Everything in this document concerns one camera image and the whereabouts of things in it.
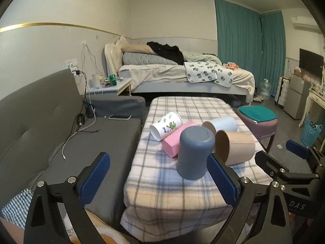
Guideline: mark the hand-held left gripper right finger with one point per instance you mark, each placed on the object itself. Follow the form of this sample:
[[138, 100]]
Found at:
[[221, 180]]

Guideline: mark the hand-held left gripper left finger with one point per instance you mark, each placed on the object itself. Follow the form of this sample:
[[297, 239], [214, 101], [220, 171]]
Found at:
[[95, 180]]

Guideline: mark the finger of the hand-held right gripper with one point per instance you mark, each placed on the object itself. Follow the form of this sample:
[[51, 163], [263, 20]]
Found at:
[[295, 146], [271, 164]]

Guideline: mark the beige cup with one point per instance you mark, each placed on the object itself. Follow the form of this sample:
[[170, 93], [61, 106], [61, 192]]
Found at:
[[240, 147]]

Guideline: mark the grey cup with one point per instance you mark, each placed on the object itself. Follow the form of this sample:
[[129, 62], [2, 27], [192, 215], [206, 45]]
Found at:
[[194, 152]]

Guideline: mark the light blue cup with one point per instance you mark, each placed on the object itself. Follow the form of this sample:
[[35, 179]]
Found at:
[[224, 124]]

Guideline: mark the pink cup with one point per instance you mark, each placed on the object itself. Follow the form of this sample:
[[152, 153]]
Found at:
[[172, 142]]

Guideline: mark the white printed cup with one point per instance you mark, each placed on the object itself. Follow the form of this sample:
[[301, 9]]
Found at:
[[165, 127]]

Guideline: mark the blue laundry basket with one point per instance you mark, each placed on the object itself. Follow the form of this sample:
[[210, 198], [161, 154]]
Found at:
[[311, 133]]

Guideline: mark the purple stool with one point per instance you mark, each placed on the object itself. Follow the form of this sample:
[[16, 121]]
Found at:
[[259, 129]]

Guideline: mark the person's right leg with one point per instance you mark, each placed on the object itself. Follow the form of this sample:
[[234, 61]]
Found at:
[[101, 223]]

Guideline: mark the person's leg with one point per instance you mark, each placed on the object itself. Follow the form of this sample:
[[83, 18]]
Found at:
[[10, 233], [101, 223]]

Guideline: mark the grey small fridge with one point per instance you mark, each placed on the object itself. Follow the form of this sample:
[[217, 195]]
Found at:
[[297, 96]]

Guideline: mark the white desk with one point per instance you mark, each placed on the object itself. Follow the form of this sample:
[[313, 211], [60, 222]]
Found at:
[[312, 99]]

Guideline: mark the teal seat cushion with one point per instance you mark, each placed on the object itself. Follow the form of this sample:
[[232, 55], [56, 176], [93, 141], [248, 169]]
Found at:
[[256, 113]]

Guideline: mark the plaid-covered table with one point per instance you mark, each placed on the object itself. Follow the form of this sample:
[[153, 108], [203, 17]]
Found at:
[[165, 195]]

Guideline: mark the shoes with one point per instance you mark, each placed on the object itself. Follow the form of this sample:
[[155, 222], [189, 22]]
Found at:
[[258, 98]]

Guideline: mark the water jug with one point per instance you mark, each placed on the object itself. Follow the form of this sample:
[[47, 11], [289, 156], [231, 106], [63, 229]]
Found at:
[[265, 90]]

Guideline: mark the smartphone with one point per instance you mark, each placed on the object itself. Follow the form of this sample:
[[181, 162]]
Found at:
[[119, 117]]

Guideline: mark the black power adapter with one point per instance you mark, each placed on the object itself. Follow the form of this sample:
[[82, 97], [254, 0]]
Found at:
[[89, 110]]

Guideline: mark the grey sofa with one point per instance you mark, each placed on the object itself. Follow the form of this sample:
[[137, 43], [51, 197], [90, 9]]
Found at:
[[30, 132]]

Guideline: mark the blue striped shorts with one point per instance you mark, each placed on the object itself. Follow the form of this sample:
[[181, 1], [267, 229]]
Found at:
[[15, 205]]

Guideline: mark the black television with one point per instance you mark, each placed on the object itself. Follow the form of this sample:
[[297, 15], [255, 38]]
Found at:
[[309, 61]]

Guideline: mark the white nightstand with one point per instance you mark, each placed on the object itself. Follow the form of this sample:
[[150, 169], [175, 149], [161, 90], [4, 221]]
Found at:
[[111, 88]]

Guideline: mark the person's left leg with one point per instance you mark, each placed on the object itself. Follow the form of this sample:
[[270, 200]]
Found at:
[[10, 233]]

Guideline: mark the green can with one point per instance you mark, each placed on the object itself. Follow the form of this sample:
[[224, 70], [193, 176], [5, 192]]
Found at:
[[112, 80]]

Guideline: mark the orange packet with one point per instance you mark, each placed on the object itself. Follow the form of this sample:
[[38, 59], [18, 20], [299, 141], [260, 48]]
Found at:
[[231, 66]]

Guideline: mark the leaf printed blanket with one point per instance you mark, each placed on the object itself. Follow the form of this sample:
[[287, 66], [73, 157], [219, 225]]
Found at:
[[205, 72]]

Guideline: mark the teal curtain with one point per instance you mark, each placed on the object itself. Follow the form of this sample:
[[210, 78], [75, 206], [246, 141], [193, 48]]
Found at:
[[238, 45]]

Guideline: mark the bed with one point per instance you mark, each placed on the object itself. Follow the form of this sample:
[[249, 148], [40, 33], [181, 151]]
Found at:
[[157, 77]]

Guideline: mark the white air conditioner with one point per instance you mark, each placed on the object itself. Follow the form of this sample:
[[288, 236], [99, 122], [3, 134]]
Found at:
[[304, 22]]

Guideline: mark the pale green quilt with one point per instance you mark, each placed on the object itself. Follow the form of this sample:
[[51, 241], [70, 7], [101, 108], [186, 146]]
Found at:
[[200, 57]]

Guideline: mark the striped pillow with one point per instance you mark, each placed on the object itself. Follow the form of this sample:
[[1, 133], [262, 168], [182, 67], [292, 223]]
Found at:
[[144, 59]]

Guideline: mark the beige pillow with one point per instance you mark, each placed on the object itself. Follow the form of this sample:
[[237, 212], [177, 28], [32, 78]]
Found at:
[[137, 48]]

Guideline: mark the black clothes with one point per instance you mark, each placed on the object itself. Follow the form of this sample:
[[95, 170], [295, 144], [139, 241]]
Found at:
[[167, 52]]

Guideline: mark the wall power outlet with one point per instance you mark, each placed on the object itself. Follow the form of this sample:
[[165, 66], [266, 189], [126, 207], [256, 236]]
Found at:
[[71, 63]]

